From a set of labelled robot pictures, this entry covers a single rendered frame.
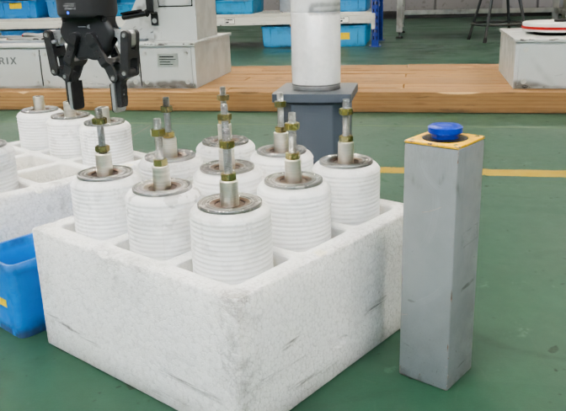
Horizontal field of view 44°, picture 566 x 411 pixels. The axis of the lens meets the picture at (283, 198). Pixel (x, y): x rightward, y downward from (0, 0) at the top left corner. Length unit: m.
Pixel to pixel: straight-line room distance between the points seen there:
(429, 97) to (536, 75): 0.40
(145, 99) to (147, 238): 2.10
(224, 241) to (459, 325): 0.32
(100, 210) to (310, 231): 0.28
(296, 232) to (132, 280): 0.21
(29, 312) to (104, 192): 0.26
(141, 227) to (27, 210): 0.38
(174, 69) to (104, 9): 2.05
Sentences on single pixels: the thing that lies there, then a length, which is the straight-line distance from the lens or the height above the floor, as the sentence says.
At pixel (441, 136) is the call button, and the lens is 0.84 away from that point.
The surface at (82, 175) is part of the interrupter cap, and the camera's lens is 0.98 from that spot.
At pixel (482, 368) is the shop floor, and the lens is 0.99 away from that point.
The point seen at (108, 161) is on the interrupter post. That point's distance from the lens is 0.98.
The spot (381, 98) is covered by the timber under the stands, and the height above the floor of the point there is 0.06.
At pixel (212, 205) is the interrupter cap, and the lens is 0.81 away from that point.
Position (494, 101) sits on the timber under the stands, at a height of 0.04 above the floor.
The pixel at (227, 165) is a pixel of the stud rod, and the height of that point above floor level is 0.30.
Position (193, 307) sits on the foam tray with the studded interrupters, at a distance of 0.80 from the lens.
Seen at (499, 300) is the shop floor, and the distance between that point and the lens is 1.18.
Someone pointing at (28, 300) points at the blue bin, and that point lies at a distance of 1.11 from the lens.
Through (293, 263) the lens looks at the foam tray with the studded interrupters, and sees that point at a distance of 0.83.
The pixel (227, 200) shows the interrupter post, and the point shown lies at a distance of 0.80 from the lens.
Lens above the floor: 0.50
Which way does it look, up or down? 17 degrees down
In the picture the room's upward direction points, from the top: 2 degrees counter-clockwise
